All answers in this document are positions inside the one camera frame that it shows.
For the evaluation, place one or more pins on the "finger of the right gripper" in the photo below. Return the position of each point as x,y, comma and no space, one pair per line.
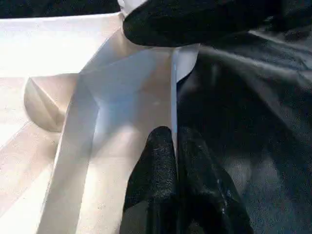
182,22

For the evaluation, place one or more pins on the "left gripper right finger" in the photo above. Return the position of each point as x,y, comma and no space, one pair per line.
207,195

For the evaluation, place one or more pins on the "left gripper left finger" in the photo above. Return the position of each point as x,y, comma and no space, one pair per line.
153,182

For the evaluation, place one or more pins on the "white plastic table leg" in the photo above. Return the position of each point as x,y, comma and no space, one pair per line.
125,4

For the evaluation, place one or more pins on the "black work mat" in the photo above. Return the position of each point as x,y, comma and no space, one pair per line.
256,122

